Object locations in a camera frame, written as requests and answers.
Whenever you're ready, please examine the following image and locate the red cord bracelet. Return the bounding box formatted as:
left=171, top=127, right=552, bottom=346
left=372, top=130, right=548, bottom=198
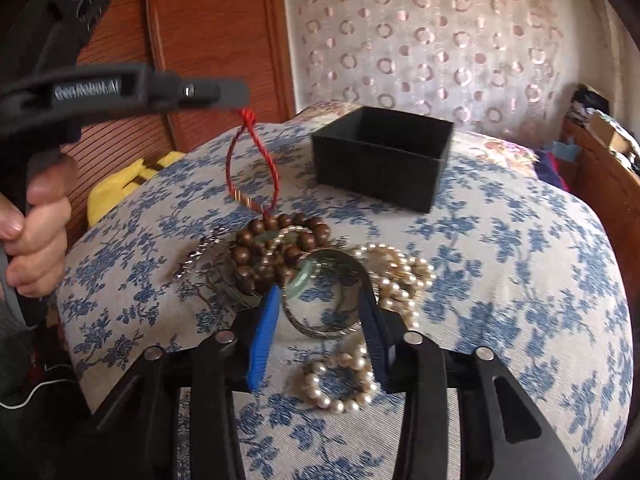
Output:
left=224, top=107, right=281, bottom=219

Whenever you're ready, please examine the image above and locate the white pearl necklace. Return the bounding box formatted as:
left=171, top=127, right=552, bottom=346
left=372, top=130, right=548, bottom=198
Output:
left=264, top=224, right=437, bottom=415

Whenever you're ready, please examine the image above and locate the silver metal bangle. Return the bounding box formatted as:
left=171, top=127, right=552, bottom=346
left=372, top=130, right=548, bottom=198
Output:
left=282, top=248, right=372, bottom=340

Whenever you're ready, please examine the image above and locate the brown wooden bead bracelet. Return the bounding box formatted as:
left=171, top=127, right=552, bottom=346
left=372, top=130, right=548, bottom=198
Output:
left=229, top=211, right=332, bottom=296

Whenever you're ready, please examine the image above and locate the green jade bangle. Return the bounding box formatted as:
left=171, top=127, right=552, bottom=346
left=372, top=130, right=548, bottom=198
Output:
left=285, top=258, right=321, bottom=297

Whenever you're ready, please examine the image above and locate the person's left hand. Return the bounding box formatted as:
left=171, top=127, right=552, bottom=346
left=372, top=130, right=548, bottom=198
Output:
left=1, top=154, right=77, bottom=298

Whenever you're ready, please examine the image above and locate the yellow pillow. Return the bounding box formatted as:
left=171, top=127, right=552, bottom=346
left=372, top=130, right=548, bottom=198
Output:
left=87, top=151, right=184, bottom=228

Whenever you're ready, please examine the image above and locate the black open storage box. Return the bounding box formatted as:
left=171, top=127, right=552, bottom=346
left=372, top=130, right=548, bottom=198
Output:
left=311, top=106, right=454, bottom=214

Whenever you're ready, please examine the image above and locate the wooden side cabinet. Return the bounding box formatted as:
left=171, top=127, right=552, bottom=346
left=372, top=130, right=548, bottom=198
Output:
left=556, top=116, right=640, bottom=281

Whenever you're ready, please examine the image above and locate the pink circle patterned curtain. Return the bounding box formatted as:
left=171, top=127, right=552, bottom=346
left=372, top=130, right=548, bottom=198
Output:
left=285, top=0, right=612, bottom=144

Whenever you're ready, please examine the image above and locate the cardboard box on cabinet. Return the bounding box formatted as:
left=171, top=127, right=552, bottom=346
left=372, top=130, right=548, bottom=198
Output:
left=586, top=110, right=634, bottom=155

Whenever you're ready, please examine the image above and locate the black camera mount housing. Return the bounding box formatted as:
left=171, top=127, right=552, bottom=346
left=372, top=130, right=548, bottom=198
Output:
left=1, top=0, right=111, bottom=84

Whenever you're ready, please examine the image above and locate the silver chain bracelet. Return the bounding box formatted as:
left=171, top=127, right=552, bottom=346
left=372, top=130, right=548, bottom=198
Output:
left=173, top=226, right=231, bottom=281

